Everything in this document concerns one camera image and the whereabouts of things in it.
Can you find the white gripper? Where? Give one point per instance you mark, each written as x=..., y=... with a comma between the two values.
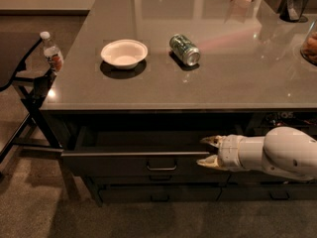
x=229, y=151

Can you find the dark drawer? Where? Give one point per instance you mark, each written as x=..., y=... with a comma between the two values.
x=139, y=153
x=255, y=178
x=169, y=193
x=262, y=122
x=204, y=178
x=296, y=191

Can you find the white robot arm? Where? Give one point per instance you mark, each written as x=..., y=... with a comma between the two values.
x=283, y=152

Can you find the green soda can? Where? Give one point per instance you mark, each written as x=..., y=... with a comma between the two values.
x=184, y=49

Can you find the white paper bowl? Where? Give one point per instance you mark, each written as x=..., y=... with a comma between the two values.
x=124, y=54

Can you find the glass jar with snacks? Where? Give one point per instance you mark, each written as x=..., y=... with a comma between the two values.
x=309, y=47

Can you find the dark metal container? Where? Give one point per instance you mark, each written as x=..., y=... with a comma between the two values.
x=292, y=10

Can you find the clear water bottle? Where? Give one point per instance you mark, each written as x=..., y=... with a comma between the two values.
x=52, y=52

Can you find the dark chair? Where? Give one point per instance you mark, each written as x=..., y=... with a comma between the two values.
x=34, y=131

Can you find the dark counter cabinet frame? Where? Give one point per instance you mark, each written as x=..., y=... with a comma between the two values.
x=66, y=126

